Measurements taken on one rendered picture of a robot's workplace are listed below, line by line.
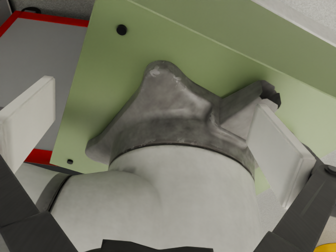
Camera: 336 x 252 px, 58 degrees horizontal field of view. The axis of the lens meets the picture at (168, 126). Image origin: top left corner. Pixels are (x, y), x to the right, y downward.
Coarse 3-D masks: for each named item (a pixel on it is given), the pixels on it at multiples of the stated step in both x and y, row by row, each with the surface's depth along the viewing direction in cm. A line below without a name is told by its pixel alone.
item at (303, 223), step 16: (320, 176) 13; (304, 192) 12; (320, 192) 12; (288, 208) 10; (304, 208) 11; (320, 208) 11; (288, 224) 10; (304, 224) 10; (320, 224) 10; (272, 240) 8; (288, 240) 9; (304, 240) 9
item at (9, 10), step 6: (0, 0) 108; (6, 0) 112; (0, 6) 108; (6, 6) 112; (0, 12) 108; (6, 12) 112; (12, 12) 122; (0, 18) 109; (6, 18) 113; (0, 24) 110
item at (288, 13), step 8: (256, 0) 33; (264, 0) 34; (272, 0) 35; (272, 8) 34; (280, 8) 35; (288, 8) 36; (280, 16) 34; (288, 16) 35; (296, 16) 36; (304, 16) 37; (296, 24) 35; (304, 24) 35; (312, 24) 37; (320, 24) 38; (312, 32) 35; (320, 32) 36; (328, 32) 37; (328, 40) 36
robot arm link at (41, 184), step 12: (24, 168) 24; (36, 168) 25; (24, 180) 22; (36, 180) 23; (48, 180) 23; (60, 180) 24; (36, 192) 22; (48, 192) 22; (36, 204) 21; (48, 204) 21
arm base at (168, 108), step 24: (144, 72) 27; (168, 72) 26; (144, 96) 28; (168, 96) 27; (192, 96) 27; (216, 96) 29; (240, 96) 26; (264, 96) 27; (120, 120) 31; (144, 120) 29; (168, 120) 28; (192, 120) 27; (216, 120) 27; (240, 120) 26; (96, 144) 35; (120, 144) 29; (144, 144) 27; (192, 144) 26; (216, 144) 27; (240, 144) 28
